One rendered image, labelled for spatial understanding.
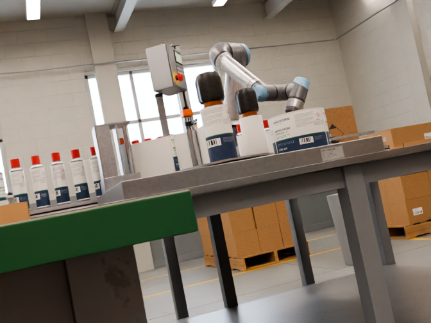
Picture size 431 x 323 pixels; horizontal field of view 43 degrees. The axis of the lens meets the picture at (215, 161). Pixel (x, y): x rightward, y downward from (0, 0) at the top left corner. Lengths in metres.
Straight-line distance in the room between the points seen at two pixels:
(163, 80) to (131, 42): 5.87
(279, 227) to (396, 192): 1.27
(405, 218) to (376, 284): 4.34
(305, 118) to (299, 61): 7.16
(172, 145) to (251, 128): 0.32
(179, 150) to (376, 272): 0.90
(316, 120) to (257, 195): 0.48
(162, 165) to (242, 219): 3.67
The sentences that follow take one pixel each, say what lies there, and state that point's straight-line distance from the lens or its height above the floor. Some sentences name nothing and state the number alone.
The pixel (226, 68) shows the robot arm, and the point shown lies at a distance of 2.60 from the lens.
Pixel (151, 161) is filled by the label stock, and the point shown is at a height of 0.98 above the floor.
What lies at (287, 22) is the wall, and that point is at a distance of 9.12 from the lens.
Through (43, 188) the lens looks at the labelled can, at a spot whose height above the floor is 0.95.
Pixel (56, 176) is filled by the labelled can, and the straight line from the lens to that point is 2.17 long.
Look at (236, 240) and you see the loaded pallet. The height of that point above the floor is 0.33.
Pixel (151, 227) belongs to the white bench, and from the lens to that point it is 0.37.
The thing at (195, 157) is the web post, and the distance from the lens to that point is 2.06.
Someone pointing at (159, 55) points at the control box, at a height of 1.43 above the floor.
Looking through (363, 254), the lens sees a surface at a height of 0.55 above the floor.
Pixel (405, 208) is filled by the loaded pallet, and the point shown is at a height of 0.31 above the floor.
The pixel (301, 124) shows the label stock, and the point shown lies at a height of 0.98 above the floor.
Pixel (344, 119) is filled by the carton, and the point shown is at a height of 1.05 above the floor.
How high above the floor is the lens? 0.79
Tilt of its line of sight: 4 degrees up
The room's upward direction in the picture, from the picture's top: 11 degrees counter-clockwise
